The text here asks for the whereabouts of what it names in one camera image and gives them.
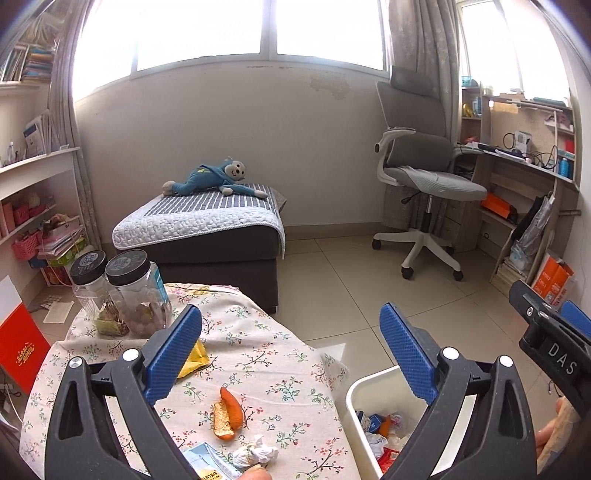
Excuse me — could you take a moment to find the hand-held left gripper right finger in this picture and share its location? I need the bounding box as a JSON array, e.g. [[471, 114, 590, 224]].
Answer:
[[379, 302, 539, 480]]

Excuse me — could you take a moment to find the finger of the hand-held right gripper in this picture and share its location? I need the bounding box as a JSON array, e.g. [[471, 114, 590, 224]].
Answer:
[[509, 280, 551, 325], [560, 300, 591, 341]]

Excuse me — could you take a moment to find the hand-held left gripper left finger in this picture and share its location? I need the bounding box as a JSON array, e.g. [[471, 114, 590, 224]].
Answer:
[[44, 304, 203, 480]]

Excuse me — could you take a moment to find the white trash bin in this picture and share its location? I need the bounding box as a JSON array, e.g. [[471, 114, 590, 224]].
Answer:
[[346, 364, 444, 480]]

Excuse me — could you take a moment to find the red snack packet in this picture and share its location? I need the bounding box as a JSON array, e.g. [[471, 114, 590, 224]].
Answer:
[[379, 445, 402, 476]]

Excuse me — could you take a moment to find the person's right hand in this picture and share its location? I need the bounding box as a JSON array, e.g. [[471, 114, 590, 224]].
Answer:
[[534, 397, 583, 462]]

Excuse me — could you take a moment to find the yellow snack wrapper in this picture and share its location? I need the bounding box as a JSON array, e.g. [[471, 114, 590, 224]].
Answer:
[[178, 339, 209, 379]]

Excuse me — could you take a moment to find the orange cardboard box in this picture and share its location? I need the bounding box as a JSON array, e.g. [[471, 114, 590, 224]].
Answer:
[[531, 251, 575, 308]]

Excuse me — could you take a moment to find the clear jar of round snacks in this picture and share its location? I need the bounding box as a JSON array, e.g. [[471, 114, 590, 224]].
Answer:
[[105, 249, 172, 337]]

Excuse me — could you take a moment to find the dark grey ottoman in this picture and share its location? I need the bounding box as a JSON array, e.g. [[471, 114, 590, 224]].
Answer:
[[137, 228, 280, 315]]

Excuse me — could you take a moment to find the black and silver bag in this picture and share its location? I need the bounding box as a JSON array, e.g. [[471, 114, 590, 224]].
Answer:
[[510, 194, 556, 260]]

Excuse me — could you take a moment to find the large orange peel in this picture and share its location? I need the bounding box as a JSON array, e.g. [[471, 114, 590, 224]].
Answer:
[[211, 387, 245, 440]]

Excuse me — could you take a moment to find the flat orange box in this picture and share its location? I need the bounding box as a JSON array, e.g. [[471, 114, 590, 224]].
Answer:
[[480, 193, 514, 219]]

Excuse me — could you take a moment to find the floral tablecloth table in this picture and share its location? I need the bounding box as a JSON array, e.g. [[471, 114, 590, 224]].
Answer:
[[19, 282, 362, 480]]

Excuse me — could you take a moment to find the light blue snack packet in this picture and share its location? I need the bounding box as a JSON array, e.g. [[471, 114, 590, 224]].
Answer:
[[181, 442, 243, 480]]

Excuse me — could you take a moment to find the clear jar with green label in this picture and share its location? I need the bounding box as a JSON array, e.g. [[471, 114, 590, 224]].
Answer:
[[69, 249, 131, 337]]

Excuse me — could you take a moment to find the white paper sheet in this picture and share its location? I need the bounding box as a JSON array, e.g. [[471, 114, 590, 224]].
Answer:
[[44, 300, 75, 326]]

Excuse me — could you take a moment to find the crumpled white tissue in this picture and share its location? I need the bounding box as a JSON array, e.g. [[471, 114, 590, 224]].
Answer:
[[231, 435, 279, 469]]

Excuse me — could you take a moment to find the dark ottoman with quilt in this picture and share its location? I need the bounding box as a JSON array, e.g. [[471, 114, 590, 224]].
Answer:
[[113, 184, 286, 260]]

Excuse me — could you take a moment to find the green cardboard box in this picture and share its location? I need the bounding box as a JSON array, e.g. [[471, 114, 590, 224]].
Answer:
[[47, 247, 89, 268]]

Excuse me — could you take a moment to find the red gift bag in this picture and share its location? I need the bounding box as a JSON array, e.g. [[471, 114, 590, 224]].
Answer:
[[0, 275, 52, 398]]

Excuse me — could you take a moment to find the wooden desk with shelves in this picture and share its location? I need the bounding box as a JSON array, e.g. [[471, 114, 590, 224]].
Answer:
[[455, 85, 581, 296]]

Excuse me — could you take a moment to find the blue monkey plush toy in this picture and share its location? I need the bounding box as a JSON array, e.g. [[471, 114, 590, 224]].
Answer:
[[161, 157, 269, 200]]

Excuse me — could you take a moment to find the grey patterned curtain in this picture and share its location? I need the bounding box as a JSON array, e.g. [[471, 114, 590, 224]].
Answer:
[[388, 0, 462, 232], [48, 0, 103, 250]]

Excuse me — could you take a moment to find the pink plastic basket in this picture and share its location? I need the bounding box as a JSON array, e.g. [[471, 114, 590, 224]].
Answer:
[[13, 203, 47, 225], [11, 231, 43, 260]]

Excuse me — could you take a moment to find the grey office chair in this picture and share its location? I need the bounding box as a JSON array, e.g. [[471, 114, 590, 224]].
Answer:
[[373, 65, 488, 282]]

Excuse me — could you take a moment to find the white bookshelf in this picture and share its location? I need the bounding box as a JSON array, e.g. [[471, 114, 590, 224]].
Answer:
[[0, 78, 93, 296]]

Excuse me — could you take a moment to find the narrow window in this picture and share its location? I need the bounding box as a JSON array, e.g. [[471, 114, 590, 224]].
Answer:
[[459, 0, 571, 99]]

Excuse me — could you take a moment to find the stack of books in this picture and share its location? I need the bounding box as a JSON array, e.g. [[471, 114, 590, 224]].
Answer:
[[0, 41, 57, 85]]

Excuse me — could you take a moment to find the large window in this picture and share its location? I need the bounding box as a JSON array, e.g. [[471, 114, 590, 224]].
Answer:
[[74, 0, 389, 100]]

